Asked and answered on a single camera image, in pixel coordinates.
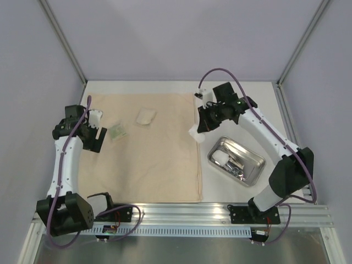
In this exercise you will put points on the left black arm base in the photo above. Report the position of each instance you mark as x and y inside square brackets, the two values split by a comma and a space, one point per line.
[117, 213]

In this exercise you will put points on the aluminium front rail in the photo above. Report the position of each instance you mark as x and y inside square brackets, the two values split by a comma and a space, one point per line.
[217, 214]

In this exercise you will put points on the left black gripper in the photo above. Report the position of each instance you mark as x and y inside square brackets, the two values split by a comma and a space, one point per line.
[95, 144]

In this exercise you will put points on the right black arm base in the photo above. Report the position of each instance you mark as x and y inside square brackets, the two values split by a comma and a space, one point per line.
[249, 215]

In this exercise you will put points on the white gauze pad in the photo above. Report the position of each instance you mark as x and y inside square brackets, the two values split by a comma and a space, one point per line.
[221, 158]
[198, 137]

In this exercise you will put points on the stainless steel tray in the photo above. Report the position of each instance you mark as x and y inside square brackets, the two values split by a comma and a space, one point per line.
[254, 164]

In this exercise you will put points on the right aluminium frame post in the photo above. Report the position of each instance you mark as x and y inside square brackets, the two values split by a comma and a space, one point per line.
[314, 21]

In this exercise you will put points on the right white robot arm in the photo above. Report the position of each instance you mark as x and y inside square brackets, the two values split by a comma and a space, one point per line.
[293, 165]

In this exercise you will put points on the beige cloth mat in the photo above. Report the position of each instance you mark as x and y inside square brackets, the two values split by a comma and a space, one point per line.
[155, 163]

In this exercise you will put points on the slotted grey cable duct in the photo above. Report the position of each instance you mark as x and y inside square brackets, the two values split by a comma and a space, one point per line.
[173, 231]

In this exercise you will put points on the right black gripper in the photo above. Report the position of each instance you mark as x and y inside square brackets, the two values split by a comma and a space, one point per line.
[205, 120]

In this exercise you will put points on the left aluminium frame post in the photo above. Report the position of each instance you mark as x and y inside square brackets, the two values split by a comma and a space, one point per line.
[54, 23]

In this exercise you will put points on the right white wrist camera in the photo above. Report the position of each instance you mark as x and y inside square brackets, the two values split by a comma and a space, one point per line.
[205, 96]

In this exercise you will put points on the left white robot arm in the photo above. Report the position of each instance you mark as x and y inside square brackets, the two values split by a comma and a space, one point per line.
[64, 210]

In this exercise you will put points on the aluminium frame post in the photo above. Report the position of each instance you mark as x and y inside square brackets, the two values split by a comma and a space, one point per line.
[54, 23]
[314, 21]

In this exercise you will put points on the green printed glove packet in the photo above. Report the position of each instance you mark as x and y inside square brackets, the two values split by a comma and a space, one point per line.
[117, 131]

